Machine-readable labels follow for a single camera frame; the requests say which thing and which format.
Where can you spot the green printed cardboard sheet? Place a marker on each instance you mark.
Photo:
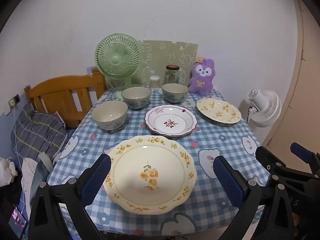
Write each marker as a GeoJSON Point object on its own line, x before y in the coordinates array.
{"type": "Point", "coordinates": [160, 52]}

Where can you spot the glass jar with dark lid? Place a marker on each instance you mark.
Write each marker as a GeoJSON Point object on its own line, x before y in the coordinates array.
{"type": "Point", "coordinates": [172, 76]}

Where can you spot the grey ceramic bowl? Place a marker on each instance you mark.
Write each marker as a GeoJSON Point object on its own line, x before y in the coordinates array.
{"type": "Point", "coordinates": [136, 95]}
{"type": "Point", "coordinates": [108, 112]}
{"type": "Point", "coordinates": [175, 91]}

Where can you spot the cotton swab box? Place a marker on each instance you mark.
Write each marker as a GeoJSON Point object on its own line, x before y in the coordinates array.
{"type": "Point", "coordinates": [154, 82]}

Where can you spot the smartphone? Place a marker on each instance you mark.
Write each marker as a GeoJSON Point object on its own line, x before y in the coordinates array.
{"type": "Point", "coordinates": [18, 221]}

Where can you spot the white clip fan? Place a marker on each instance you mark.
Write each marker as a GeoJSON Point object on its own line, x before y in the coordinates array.
{"type": "Point", "coordinates": [267, 107]}

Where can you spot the white plate with red pattern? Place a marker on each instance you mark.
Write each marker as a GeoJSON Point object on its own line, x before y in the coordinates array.
{"type": "Point", "coordinates": [170, 123]}

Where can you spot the grey plaid pillow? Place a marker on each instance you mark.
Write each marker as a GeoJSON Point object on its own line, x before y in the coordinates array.
{"type": "Point", "coordinates": [37, 130]}

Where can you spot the white crumpled cloth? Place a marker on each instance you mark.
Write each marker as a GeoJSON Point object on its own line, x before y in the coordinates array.
{"type": "Point", "coordinates": [7, 171]}

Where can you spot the blue checkered tablecloth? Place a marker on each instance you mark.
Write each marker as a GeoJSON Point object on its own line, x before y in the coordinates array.
{"type": "Point", "coordinates": [212, 140]}

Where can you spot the wooden bed headboard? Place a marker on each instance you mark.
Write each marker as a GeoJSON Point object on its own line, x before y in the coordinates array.
{"type": "Point", "coordinates": [62, 90]}

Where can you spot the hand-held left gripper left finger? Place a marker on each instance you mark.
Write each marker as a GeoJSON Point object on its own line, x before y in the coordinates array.
{"type": "Point", "coordinates": [98, 177]}

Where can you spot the wall socket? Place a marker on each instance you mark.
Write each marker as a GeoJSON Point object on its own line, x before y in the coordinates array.
{"type": "Point", "coordinates": [14, 101]}

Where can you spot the beige wooden door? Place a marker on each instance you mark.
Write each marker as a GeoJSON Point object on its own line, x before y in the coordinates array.
{"type": "Point", "coordinates": [302, 80]}

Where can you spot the green desk fan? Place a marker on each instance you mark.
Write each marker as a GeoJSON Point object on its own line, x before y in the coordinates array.
{"type": "Point", "coordinates": [115, 60]}

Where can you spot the purple plush toy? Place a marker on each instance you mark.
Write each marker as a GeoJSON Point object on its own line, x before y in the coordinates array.
{"type": "Point", "coordinates": [201, 80]}

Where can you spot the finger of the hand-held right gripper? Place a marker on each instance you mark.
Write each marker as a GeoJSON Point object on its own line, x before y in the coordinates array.
{"type": "Point", "coordinates": [301, 152]}
{"type": "Point", "coordinates": [270, 160]}

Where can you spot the large yellow floral plate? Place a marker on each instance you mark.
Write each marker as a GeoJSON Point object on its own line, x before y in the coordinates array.
{"type": "Point", "coordinates": [150, 155]}

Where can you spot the small yellow floral plate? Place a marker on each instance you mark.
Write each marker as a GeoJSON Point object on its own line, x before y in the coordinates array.
{"type": "Point", "coordinates": [217, 110]}

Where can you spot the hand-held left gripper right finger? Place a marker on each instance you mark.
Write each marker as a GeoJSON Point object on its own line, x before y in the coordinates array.
{"type": "Point", "coordinates": [228, 182]}

